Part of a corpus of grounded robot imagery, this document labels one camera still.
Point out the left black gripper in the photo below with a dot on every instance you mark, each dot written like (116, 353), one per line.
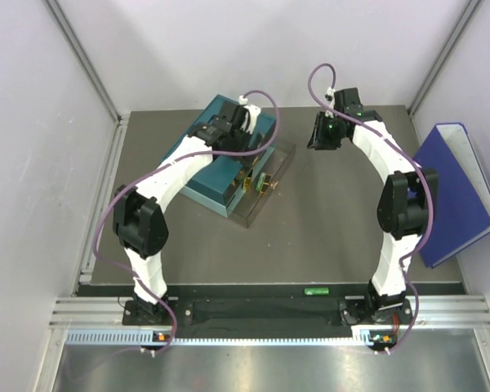
(246, 140)

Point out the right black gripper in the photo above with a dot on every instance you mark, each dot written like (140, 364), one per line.
(318, 140)

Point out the teal drawer organizer box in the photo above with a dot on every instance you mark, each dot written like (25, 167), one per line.
(215, 185)

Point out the green lipstick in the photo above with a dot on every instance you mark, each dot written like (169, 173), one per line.
(263, 182)
(316, 291)

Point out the clear drawer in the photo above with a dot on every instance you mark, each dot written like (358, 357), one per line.
(255, 186)

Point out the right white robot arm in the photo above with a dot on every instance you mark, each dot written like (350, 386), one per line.
(406, 203)

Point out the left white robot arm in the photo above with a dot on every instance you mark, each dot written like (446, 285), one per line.
(139, 220)

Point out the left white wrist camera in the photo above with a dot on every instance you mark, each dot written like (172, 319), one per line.
(252, 113)

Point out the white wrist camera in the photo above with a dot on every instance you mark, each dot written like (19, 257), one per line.
(252, 113)
(330, 98)

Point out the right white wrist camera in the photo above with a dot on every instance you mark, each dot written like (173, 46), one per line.
(330, 98)

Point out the blue ring binder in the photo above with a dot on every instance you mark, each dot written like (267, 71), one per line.
(462, 213)

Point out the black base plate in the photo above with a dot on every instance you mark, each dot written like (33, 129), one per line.
(276, 317)

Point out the aluminium frame rail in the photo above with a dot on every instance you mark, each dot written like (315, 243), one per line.
(107, 321)

